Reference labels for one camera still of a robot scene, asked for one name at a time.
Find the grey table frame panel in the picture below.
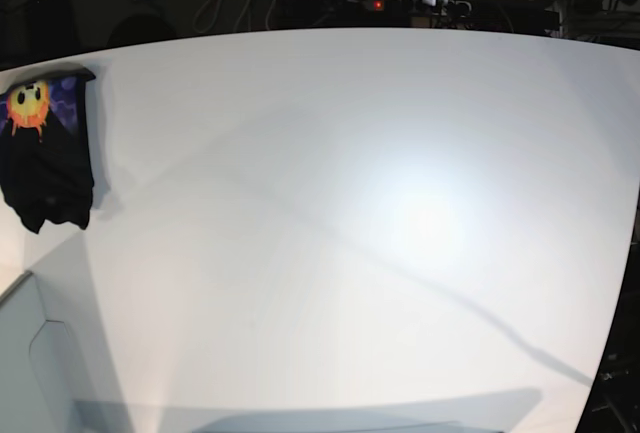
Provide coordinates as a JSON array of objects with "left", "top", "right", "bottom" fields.
[{"left": 1, "top": 271, "right": 134, "bottom": 432}]

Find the black T-shirt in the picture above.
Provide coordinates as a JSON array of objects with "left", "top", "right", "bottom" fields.
[{"left": 1, "top": 68, "right": 95, "bottom": 234}]

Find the black power strip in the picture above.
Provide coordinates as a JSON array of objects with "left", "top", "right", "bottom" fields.
[{"left": 348, "top": 0, "right": 561, "bottom": 31}]

